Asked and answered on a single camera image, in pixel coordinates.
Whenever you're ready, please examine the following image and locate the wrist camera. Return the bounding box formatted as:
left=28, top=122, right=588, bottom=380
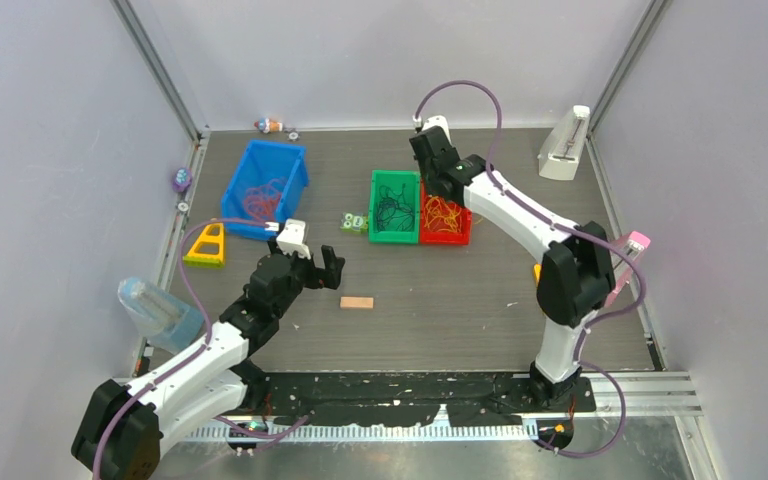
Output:
left=413, top=115, right=452, bottom=143
left=265, top=218, right=311, bottom=260

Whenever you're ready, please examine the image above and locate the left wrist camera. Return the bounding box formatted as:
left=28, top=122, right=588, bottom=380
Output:
left=265, top=218, right=311, bottom=260

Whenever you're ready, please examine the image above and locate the clear plastic container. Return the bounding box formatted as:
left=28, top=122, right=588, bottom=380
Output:
left=117, top=277, right=204, bottom=354

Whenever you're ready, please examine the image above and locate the small colourful figurine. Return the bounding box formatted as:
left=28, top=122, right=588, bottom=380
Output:
left=253, top=117, right=285, bottom=134

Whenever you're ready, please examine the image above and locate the yellow triangle ladder toy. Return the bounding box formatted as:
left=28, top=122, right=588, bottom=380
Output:
left=182, top=222, right=226, bottom=269

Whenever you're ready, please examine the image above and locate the small wooden block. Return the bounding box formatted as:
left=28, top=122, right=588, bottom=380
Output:
left=339, top=296, right=374, bottom=310

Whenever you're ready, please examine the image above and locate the purple round toy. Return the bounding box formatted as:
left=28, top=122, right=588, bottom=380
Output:
left=172, top=167, right=192, bottom=194

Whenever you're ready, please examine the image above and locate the pink metronome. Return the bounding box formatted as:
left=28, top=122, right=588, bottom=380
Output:
left=605, top=231, right=651, bottom=307

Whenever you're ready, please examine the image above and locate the red cable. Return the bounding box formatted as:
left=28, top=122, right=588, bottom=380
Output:
left=238, top=176, right=290, bottom=223

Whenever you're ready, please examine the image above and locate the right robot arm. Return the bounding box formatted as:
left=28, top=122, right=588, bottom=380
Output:
left=409, top=126, right=615, bottom=411

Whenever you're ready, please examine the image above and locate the white metronome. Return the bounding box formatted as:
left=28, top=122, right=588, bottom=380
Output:
left=538, top=105, right=591, bottom=181

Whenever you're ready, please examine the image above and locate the red plastic bin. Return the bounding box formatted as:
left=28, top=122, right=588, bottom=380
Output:
left=419, top=184, right=472, bottom=246

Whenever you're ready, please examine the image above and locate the green monster toy block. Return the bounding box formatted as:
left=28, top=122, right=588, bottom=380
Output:
left=340, top=212, right=369, bottom=234

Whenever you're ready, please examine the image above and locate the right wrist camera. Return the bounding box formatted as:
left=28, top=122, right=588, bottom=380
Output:
left=413, top=115, right=452, bottom=143

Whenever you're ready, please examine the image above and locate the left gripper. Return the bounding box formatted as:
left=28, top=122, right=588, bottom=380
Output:
left=268, top=237, right=342, bottom=318

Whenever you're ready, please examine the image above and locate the blue plastic bin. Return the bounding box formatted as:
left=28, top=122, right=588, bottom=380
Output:
left=220, top=140, right=309, bottom=241

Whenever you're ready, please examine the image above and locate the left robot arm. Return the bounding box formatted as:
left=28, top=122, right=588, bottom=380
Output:
left=71, top=239, right=346, bottom=479

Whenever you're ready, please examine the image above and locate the green plastic bin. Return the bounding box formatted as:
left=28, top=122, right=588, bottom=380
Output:
left=368, top=170, right=420, bottom=245

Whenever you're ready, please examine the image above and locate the dark cable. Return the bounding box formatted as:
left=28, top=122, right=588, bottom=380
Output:
left=374, top=185, right=418, bottom=233

